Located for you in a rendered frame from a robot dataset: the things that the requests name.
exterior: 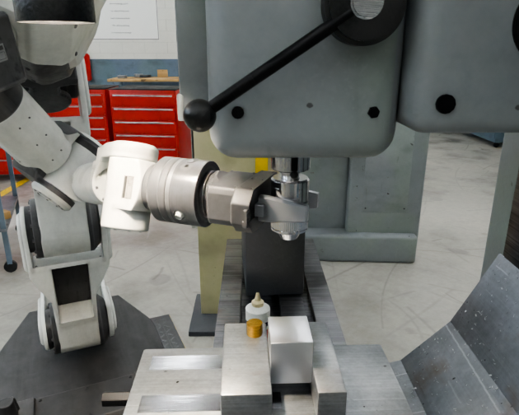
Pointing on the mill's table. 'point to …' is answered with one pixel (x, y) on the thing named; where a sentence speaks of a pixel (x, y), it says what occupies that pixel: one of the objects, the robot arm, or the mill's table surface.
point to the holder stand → (273, 263)
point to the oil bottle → (258, 310)
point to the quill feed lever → (381, 23)
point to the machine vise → (151, 366)
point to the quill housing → (299, 84)
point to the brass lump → (254, 328)
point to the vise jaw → (245, 373)
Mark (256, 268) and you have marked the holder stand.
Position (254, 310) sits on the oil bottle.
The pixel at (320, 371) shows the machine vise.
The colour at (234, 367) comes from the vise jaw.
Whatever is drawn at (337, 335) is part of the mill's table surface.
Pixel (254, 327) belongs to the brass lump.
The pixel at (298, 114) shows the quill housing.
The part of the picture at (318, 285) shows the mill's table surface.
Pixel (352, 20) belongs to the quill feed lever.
